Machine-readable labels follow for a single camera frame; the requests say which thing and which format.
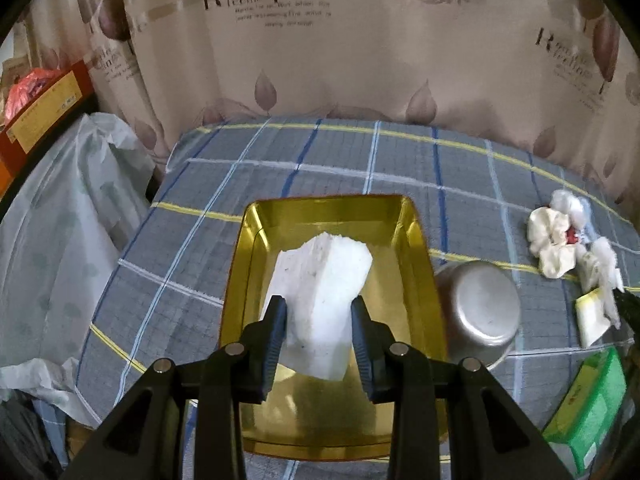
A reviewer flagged white embroidered hotel towel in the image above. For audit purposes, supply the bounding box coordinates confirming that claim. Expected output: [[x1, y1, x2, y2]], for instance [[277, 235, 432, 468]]
[[590, 236, 624, 330]]

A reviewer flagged yellow edged white cloth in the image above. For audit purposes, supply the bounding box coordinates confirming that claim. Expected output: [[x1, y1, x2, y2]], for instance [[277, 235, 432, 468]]
[[575, 288, 612, 349]]

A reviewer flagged cream satin cloth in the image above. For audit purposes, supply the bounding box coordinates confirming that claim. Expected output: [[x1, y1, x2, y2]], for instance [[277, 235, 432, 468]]
[[527, 207, 576, 280]]

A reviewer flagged white shiny plastic bundle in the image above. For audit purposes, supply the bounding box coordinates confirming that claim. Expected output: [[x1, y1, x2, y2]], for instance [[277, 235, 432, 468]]
[[549, 188, 588, 230]]

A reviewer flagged white sponge block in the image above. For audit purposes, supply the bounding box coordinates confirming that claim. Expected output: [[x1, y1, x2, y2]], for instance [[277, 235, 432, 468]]
[[265, 232, 372, 382]]

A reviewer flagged light blue fluffy towel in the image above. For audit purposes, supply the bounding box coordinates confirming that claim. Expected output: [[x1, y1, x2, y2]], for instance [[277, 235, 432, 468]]
[[579, 197, 600, 243]]

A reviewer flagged red white satin cap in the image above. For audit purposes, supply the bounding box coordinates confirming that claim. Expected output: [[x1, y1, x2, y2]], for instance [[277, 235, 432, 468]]
[[565, 226, 590, 245]]

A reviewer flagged green tissue pack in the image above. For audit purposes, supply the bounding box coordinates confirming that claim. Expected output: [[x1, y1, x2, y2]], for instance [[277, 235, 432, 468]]
[[542, 348, 626, 478]]

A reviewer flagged stainless steel bowl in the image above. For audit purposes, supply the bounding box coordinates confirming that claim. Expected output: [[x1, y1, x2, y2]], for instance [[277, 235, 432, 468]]
[[435, 260, 522, 370]]

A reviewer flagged grey plaid tablecloth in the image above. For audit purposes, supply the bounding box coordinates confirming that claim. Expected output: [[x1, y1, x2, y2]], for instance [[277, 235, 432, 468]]
[[77, 118, 639, 426]]

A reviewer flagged white green plastic cover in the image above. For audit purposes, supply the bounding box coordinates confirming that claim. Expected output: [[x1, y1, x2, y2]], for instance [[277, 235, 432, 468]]
[[1, 113, 154, 426]]

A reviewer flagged beige leaf print curtain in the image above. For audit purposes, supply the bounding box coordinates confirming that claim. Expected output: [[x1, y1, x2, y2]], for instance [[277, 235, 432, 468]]
[[13, 0, 639, 206]]

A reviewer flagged red yellow cardboard box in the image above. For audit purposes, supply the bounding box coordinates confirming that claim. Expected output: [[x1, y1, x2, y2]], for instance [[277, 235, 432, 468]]
[[1, 61, 94, 195]]

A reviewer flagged red plastic bag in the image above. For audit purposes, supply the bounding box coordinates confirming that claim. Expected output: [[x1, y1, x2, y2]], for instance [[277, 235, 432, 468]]
[[4, 67, 62, 122]]

